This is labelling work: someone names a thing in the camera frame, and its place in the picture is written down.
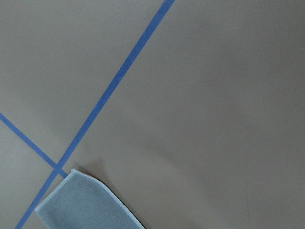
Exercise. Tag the pink and grey towel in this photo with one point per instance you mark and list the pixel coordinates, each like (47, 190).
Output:
(81, 201)

